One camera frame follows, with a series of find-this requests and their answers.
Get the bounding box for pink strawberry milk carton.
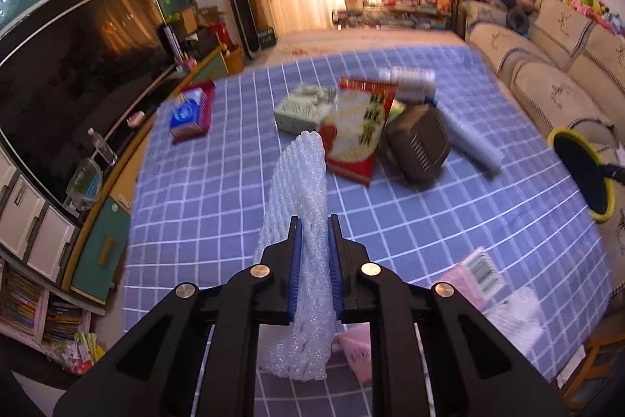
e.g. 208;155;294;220
333;247;506;384

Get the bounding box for dark plastic food tray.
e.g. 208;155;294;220
384;104;450;183

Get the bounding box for white medicine bottle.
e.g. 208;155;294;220
378;67;436;104

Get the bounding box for white foam fruit net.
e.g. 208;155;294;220
254;131;336;382

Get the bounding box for red snack bag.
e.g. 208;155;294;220
318;76;398;186

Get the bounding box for green tea box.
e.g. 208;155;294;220
273;84;337;136

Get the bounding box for green label plastic bottle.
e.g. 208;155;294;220
426;98;504;172

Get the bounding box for yellow rimmed black trash bin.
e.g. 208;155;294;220
548;128;616;223

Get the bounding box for beige sofa with covers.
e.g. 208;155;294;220
460;0;624;164

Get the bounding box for teal yellow tv cabinet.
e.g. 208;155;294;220
61;48;228;307

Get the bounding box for blue checkered tablecloth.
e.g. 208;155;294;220
123;47;611;379

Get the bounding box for white drawer unit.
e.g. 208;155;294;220
0;149;76;285

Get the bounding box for clear plastic container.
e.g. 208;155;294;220
67;157;103;212

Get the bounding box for clear water bottle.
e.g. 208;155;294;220
88;128;118;166

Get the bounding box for book rack by window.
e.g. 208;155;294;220
332;0;450;30

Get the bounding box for red tray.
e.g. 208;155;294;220
172;81;215;144

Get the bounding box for blue tissue pack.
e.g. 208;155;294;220
170;88;207;141

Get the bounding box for large flat screen television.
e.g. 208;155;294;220
1;0;171;201

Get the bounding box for floral floor mattress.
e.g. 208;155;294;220
246;27;465;68

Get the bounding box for black tower fan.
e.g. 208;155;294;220
230;0;261;59

